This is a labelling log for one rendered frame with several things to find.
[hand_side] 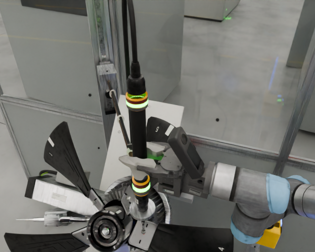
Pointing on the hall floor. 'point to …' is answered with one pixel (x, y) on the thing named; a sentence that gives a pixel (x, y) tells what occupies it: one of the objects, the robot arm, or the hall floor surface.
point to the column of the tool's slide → (108, 123)
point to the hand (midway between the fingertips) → (128, 150)
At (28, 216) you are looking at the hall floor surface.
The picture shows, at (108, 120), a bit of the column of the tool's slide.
